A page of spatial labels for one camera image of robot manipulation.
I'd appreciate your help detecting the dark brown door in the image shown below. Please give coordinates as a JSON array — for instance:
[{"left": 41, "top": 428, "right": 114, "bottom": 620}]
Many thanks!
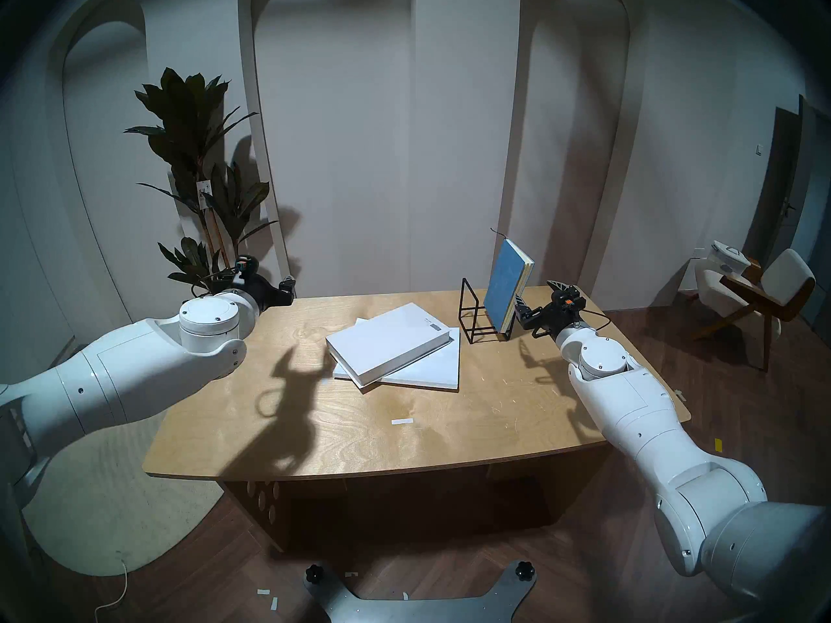
[{"left": 743, "top": 96, "right": 831, "bottom": 317}]

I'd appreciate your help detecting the black wire book stand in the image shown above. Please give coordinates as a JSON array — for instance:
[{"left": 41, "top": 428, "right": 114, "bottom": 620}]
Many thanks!
[{"left": 458, "top": 278, "right": 514, "bottom": 345}]

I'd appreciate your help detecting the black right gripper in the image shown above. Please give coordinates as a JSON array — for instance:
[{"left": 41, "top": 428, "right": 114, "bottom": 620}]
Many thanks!
[{"left": 514, "top": 279, "right": 589, "bottom": 339}]

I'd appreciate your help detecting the round beige rug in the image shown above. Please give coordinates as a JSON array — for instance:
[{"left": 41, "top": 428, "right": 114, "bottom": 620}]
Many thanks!
[{"left": 16, "top": 333, "right": 225, "bottom": 577}]

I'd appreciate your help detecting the white floor cable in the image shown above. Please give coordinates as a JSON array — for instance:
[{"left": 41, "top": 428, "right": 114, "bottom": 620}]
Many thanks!
[{"left": 94, "top": 559, "right": 129, "bottom": 623}]

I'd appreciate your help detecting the wooden armchair with white cushions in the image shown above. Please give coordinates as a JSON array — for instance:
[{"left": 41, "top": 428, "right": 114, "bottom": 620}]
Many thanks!
[{"left": 688, "top": 249, "right": 816, "bottom": 371}]

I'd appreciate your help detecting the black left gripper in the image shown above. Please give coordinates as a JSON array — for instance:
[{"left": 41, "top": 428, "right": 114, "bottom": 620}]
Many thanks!
[{"left": 241, "top": 274, "right": 298, "bottom": 315}]

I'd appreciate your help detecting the grey metal robot base plate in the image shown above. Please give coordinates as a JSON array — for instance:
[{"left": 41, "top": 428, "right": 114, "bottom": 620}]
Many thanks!
[{"left": 304, "top": 560, "right": 538, "bottom": 623}]

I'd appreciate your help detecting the blue notebook with ribbon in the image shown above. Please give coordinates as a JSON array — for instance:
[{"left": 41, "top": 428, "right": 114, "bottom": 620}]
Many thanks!
[{"left": 484, "top": 228, "right": 535, "bottom": 336}]

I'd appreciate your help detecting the tall green potted plant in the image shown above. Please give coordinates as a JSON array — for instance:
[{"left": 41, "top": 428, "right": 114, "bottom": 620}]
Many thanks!
[{"left": 123, "top": 67, "right": 280, "bottom": 304}]

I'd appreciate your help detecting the thick white hardcover book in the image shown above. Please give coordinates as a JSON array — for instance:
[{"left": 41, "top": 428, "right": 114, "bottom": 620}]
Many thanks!
[{"left": 325, "top": 302, "right": 453, "bottom": 389}]

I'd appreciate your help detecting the white bag on armchair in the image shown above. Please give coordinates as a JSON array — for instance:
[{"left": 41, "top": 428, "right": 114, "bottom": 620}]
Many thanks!
[{"left": 708, "top": 240, "right": 749, "bottom": 275}]

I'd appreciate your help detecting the thin white paperback book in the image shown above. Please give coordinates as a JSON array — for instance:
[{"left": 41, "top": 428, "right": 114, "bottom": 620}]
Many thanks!
[{"left": 332, "top": 317, "right": 462, "bottom": 392}]

